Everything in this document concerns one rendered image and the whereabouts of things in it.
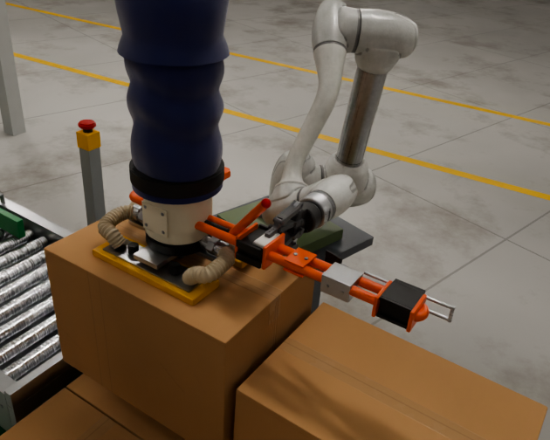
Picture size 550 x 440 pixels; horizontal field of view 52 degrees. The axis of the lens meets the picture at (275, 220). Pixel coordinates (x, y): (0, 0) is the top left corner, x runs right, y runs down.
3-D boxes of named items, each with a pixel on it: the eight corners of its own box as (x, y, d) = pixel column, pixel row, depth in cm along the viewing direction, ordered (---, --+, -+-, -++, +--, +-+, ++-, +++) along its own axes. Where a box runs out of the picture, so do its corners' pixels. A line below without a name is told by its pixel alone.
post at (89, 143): (96, 319, 282) (75, 131, 231) (106, 312, 287) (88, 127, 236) (106, 325, 279) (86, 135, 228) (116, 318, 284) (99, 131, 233)
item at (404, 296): (370, 316, 116) (374, 297, 114) (385, 298, 122) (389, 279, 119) (409, 333, 112) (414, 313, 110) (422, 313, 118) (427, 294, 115)
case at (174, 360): (62, 360, 168) (43, 247, 148) (156, 294, 198) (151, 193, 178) (223, 464, 142) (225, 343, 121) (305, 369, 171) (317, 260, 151)
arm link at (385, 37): (312, 187, 228) (366, 190, 231) (316, 214, 217) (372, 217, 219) (352, -3, 176) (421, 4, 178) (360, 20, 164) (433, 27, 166)
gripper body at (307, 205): (324, 204, 143) (305, 218, 136) (319, 233, 147) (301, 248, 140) (299, 195, 146) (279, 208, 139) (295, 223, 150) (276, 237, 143)
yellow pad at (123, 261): (92, 255, 147) (90, 239, 144) (120, 239, 154) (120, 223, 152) (193, 307, 131) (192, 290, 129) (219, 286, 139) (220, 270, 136)
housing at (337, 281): (318, 292, 123) (320, 274, 121) (333, 277, 128) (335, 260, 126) (347, 304, 120) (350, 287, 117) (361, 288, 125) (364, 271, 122)
